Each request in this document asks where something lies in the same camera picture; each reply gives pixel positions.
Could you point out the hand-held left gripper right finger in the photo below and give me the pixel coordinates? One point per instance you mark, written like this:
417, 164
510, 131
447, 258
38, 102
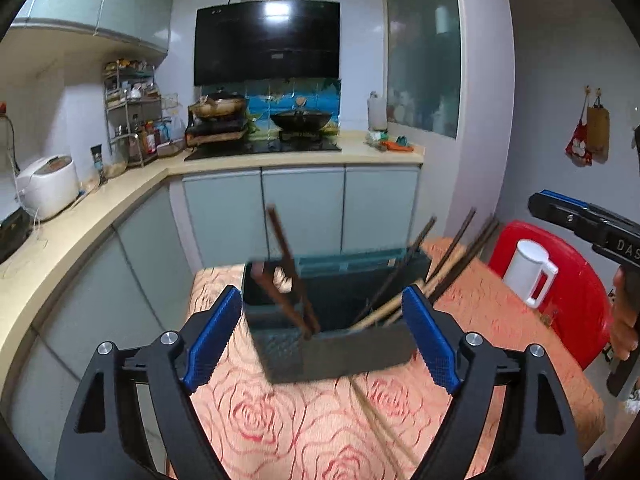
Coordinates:
430, 342

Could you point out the orange carrots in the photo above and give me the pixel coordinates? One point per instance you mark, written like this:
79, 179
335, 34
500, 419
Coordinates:
397, 146

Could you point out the red hanging cloth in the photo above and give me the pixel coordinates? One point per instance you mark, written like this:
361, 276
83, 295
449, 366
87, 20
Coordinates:
579, 145

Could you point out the ocean picture backsplash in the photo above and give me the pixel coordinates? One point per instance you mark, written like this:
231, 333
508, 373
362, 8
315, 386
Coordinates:
260, 105

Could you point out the clear oil bottle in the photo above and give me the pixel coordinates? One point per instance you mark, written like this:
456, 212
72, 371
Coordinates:
176, 130

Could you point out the metal spice rack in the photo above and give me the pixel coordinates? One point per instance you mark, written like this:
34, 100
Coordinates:
130, 105

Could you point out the light wooden chopstick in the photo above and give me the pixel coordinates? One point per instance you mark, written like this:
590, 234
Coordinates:
385, 422

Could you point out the black utensil holder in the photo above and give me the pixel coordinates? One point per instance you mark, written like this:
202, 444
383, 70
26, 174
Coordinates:
340, 355

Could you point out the black gas cooktop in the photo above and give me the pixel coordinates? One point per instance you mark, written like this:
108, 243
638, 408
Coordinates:
265, 149

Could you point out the red plastic stool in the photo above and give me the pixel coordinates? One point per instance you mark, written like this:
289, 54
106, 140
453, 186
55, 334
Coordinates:
575, 280

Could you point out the bunch of wooden chopsticks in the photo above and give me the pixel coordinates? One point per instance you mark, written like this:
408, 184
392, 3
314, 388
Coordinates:
380, 312

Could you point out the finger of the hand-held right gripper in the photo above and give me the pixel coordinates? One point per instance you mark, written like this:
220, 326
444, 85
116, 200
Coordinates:
565, 197
560, 215

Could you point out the white plastic jug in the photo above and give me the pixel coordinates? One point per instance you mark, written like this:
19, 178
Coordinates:
525, 270

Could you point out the white rice cooker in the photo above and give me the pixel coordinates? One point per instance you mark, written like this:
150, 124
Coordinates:
47, 185

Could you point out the dark wooden chopstick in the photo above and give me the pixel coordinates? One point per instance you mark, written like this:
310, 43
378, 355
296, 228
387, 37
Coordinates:
287, 255
280, 302
410, 255

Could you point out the lidded cooking pan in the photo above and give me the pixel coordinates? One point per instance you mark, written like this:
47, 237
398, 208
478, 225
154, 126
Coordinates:
220, 105

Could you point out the black wok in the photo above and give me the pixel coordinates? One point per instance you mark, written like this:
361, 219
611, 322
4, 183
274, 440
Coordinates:
300, 120

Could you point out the grey kitchen cabinets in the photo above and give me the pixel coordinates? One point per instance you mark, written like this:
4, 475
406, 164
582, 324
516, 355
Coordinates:
300, 210
125, 0

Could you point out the person's right hand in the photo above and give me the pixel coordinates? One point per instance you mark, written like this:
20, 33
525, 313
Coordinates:
627, 315

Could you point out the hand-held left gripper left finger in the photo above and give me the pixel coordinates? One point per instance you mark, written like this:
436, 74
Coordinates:
210, 342

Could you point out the grey upper kitchen cabinets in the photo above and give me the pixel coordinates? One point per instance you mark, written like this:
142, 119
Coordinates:
125, 0

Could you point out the black countertop appliance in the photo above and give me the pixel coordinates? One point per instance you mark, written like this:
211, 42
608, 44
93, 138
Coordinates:
12, 235

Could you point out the black range hood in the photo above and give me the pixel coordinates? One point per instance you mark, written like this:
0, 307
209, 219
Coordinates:
265, 45

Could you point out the hanging pot holders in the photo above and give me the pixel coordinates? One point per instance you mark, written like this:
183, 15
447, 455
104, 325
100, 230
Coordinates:
598, 132

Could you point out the rose patterned tablecloth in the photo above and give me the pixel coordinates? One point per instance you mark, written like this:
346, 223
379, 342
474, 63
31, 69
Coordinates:
300, 425

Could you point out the beige kitchen countertop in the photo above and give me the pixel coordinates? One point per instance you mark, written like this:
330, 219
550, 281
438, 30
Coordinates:
75, 220

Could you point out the grey lower kitchen cabinets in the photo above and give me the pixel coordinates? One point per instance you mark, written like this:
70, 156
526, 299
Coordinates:
300, 210

